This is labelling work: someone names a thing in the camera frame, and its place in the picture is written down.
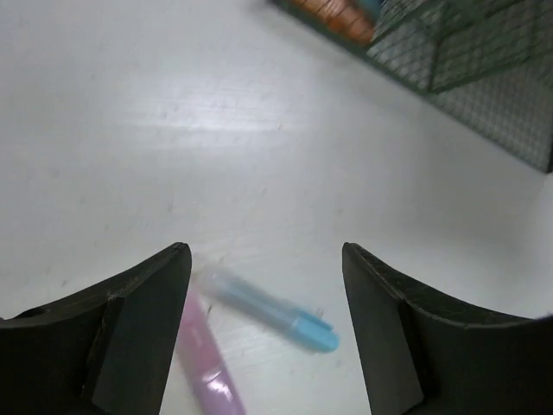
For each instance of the green wire mesh organizer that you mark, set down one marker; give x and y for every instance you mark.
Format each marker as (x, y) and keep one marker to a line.
(488, 64)

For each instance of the blue capped highlighter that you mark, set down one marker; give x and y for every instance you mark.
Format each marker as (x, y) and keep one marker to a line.
(372, 6)

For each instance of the orange highlighter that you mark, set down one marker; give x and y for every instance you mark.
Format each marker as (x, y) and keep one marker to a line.
(345, 18)

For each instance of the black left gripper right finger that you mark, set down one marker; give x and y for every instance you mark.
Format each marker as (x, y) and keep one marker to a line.
(425, 352)

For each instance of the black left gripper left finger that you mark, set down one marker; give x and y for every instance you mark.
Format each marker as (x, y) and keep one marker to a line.
(106, 349)

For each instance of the pink purple highlighter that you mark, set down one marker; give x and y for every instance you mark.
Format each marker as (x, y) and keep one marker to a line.
(202, 363)

